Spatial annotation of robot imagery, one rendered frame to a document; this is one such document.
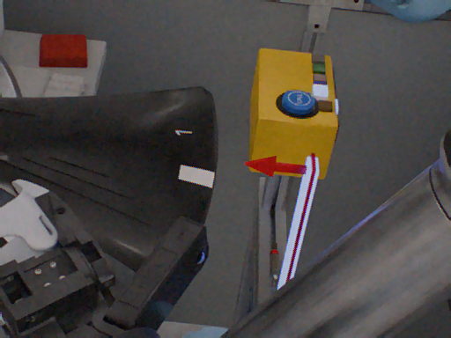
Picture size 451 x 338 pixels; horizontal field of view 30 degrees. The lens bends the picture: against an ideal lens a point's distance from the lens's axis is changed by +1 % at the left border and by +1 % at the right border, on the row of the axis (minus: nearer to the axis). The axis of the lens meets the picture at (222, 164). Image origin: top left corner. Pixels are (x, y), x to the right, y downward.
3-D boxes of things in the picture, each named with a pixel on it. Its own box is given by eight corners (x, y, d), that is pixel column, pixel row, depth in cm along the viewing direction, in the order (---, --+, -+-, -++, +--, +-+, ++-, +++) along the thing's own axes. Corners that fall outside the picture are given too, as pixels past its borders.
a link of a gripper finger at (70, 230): (31, 186, 66) (85, 262, 61) (49, 178, 67) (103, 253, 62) (38, 224, 69) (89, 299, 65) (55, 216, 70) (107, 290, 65)
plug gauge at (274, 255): (270, 240, 114) (269, 284, 108) (279, 241, 114) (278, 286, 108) (269, 246, 115) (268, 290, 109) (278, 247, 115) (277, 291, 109)
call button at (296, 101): (280, 97, 106) (283, 86, 105) (312, 100, 106) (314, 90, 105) (281, 116, 103) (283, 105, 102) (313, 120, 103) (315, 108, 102)
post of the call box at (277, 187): (262, 195, 123) (274, 129, 115) (282, 197, 123) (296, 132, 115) (262, 209, 120) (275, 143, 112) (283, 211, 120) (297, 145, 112)
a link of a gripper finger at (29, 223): (-44, 180, 68) (5, 259, 63) (25, 153, 70) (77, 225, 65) (-37, 206, 70) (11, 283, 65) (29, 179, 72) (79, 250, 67)
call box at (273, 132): (248, 107, 120) (258, 45, 113) (317, 114, 121) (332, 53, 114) (247, 180, 108) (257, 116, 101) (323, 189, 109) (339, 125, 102)
